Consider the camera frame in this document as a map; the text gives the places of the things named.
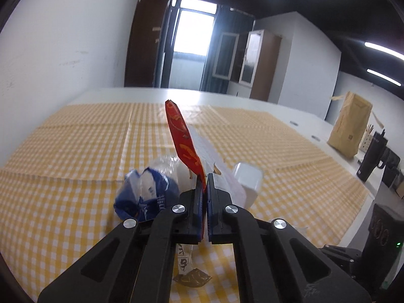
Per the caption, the dark curtain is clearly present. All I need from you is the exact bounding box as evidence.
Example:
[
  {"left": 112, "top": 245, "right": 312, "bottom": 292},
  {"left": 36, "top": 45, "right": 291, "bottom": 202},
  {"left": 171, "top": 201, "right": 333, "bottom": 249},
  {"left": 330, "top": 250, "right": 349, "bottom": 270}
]
[{"left": 200, "top": 5, "right": 255, "bottom": 94}]

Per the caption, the window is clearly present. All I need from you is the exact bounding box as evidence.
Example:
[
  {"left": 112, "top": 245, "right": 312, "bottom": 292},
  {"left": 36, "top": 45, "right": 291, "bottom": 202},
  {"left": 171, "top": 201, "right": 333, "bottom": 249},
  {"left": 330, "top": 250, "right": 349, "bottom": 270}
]
[{"left": 169, "top": 0, "right": 219, "bottom": 89}]

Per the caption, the brown paper bag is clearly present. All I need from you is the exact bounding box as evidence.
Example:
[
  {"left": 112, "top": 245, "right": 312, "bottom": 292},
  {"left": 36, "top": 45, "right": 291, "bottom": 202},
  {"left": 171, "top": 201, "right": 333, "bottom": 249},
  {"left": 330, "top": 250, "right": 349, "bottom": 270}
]
[{"left": 327, "top": 91, "right": 373, "bottom": 159}]

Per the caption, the clear plastic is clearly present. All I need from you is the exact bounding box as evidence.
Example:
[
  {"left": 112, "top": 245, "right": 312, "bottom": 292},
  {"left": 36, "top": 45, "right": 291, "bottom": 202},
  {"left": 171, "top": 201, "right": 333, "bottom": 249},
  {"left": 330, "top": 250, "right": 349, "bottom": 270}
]
[{"left": 152, "top": 154, "right": 181, "bottom": 179}]

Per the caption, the red snack wrapper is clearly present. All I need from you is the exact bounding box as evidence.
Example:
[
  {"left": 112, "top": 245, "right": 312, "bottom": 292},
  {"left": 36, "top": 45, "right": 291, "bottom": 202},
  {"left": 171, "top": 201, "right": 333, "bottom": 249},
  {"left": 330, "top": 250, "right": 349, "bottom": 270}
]
[{"left": 165, "top": 99, "right": 207, "bottom": 190}]

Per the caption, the white paper sheet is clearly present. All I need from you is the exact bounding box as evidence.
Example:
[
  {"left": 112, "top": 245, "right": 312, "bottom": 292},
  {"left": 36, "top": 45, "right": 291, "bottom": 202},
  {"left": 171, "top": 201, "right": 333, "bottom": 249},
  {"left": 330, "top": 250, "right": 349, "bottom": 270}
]
[{"left": 177, "top": 124, "right": 247, "bottom": 209}]

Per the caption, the yellow checkered tablecloth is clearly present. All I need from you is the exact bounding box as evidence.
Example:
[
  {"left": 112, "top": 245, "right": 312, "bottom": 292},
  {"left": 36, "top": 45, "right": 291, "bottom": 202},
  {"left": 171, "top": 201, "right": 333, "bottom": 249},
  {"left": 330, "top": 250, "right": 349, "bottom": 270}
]
[{"left": 0, "top": 103, "right": 371, "bottom": 303}]

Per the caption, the wooden utensil holder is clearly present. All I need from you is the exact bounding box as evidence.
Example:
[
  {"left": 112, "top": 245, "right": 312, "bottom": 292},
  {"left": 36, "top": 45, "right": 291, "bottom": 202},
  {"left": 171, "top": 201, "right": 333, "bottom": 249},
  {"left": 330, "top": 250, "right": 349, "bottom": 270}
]
[{"left": 360, "top": 124, "right": 380, "bottom": 152}]

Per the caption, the white label strip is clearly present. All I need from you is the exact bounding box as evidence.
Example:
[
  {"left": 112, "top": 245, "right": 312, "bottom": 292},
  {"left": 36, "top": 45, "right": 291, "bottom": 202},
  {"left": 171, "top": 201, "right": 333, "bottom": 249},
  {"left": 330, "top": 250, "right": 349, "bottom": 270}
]
[{"left": 176, "top": 244, "right": 194, "bottom": 273}]

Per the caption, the brown small wrapper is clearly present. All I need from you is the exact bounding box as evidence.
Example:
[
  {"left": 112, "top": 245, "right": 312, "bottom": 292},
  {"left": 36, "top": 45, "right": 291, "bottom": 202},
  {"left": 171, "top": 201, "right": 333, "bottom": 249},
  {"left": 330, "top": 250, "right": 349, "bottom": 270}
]
[{"left": 173, "top": 268, "right": 213, "bottom": 288}]

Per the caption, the brown glass-door cabinet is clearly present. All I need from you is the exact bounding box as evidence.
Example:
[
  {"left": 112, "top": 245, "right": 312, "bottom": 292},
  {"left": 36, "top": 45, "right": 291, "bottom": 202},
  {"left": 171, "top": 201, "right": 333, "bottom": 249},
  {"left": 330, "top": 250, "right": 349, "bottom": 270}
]
[{"left": 212, "top": 29, "right": 282, "bottom": 102}]

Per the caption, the tall brown cabinet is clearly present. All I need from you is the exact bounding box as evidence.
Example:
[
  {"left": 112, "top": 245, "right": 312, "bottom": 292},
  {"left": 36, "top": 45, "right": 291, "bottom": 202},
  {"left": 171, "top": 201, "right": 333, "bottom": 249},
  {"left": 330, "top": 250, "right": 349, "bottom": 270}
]
[{"left": 124, "top": 0, "right": 171, "bottom": 88}]

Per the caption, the black device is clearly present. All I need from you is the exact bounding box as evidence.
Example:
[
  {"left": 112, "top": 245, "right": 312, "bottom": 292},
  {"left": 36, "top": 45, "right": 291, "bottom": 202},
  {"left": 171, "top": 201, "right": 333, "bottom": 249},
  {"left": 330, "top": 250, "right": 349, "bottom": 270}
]
[{"left": 380, "top": 148, "right": 401, "bottom": 169}]

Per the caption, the black tumbler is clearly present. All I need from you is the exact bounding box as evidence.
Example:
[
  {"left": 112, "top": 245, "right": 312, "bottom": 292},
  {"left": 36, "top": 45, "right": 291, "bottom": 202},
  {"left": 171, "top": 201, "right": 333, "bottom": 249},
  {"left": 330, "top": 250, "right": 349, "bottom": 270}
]
[{"left": 358, "top": 129, "right": 387, "bottom": 183}]

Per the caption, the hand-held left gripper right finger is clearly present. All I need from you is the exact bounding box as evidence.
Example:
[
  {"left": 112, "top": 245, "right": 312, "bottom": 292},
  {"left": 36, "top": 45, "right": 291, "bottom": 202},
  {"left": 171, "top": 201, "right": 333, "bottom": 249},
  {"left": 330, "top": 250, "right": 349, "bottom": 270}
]
[{"left": 207, "top": 173, "right": 371, "bottom": 303}]

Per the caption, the ceiling tube light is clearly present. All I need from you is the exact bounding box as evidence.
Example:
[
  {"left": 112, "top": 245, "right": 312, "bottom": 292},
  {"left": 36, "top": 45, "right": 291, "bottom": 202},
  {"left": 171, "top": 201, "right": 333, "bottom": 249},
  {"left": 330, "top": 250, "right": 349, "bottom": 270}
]
[
  {"left": 364, "top": 41, "right": 404, "bottom": 59},
  {"left": 366, "top": 68, "right": 402, "bottom": 86}
]

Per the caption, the blue wrapper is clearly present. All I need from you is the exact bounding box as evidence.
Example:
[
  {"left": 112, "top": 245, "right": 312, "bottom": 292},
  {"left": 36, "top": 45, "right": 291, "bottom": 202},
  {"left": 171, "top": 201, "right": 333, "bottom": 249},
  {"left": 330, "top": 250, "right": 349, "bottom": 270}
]
[{"left": 114, "top": 164, "right": 180, "bottom": 221}]

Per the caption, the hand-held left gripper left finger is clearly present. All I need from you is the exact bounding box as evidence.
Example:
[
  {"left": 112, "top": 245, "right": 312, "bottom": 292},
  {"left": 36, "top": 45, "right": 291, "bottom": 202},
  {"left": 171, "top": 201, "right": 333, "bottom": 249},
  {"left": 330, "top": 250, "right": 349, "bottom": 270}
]
[{"left": 37, "top": 175, "right": 207, "bottom": 303}]

